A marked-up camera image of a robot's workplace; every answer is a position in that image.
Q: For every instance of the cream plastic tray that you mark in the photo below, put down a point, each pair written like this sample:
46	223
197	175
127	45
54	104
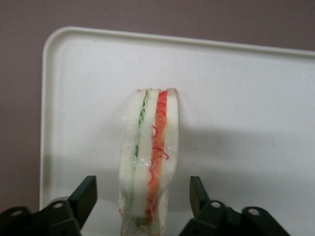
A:
221	98

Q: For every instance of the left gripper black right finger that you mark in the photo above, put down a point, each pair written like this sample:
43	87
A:
221	221

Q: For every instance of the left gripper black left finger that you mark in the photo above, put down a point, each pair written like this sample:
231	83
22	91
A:
61	216

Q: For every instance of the plastic white bread sandwich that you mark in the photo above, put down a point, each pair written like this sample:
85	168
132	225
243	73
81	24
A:
145	147

